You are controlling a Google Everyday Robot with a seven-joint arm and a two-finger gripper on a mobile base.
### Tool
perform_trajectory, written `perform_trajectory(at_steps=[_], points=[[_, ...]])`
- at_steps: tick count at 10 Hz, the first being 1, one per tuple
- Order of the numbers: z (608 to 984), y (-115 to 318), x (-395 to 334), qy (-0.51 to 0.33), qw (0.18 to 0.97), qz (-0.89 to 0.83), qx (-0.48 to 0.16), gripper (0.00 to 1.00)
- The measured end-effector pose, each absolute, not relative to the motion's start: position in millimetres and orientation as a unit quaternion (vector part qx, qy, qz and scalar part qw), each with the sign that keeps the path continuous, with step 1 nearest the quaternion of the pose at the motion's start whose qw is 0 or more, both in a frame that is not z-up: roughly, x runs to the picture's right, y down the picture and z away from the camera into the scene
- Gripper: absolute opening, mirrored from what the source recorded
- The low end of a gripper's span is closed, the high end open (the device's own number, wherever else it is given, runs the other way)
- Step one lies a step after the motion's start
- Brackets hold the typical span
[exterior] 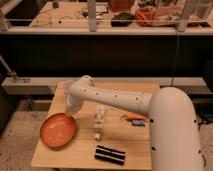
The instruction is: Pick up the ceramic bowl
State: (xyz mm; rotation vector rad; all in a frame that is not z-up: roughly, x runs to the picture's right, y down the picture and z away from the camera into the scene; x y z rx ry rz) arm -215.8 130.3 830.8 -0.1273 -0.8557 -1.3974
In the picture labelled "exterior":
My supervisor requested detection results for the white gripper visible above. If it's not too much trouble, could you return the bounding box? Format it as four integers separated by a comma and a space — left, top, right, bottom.
65, 95, 83, 116

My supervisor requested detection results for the orange ceramic bowl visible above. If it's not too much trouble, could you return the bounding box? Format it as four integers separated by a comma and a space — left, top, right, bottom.
40, 113, 77, 148

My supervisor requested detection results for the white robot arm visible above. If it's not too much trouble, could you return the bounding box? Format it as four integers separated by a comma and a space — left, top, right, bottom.
62, 76, 204, 171

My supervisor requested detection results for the clear plastic cup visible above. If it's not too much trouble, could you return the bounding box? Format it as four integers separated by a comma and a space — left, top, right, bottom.
62, 80, 76, 94

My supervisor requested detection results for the white plastic block toy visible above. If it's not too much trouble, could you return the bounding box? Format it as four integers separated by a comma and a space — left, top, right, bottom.
94, 106, 105, 141

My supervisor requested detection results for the light wooden table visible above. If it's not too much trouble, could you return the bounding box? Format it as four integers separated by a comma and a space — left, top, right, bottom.
30, 81, 161, 171

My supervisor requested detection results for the small blue black box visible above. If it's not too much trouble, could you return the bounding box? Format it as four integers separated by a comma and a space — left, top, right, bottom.
131, 120, 145, 126

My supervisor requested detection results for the black white striped cloth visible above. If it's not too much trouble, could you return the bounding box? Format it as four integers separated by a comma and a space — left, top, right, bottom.
94, 145, 126, 165

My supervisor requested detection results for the black bag on shelf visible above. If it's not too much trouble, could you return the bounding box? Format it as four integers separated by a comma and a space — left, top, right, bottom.
111, 12, 134, 27

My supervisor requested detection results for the orange plastic crate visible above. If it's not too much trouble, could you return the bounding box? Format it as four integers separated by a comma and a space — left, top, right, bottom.
135, 8, 174, 27

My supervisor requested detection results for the metal clamp bracket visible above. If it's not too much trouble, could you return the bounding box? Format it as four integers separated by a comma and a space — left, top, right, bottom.
9, 71, 30, 83

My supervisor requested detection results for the blue hanging cable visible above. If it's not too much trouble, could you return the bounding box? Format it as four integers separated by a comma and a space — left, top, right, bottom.
170, 31, 181, 87

